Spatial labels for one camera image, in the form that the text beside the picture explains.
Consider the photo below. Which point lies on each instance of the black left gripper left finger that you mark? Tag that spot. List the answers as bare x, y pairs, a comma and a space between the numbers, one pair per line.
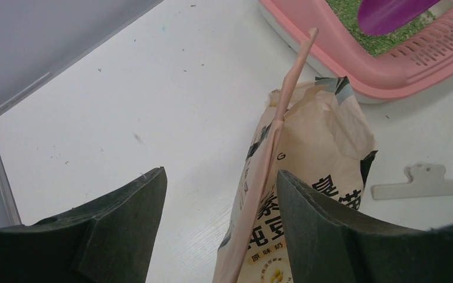
108, 239

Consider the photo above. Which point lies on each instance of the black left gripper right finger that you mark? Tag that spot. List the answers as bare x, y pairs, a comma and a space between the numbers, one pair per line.
331, 242

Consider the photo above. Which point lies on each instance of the beige cat litter bag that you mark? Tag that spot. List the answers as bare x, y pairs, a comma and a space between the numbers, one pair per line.
317, 131

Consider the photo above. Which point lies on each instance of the white bag clip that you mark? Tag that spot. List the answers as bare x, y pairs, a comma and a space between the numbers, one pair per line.
425, 180

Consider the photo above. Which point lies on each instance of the purple litter scoop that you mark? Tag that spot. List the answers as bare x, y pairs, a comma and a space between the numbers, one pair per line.
380, 17

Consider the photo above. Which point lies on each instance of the pink litter box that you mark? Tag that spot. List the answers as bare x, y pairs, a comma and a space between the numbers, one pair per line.
423, 62

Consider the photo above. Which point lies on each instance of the green cat litter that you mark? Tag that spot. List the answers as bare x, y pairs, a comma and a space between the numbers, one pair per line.
346, 11

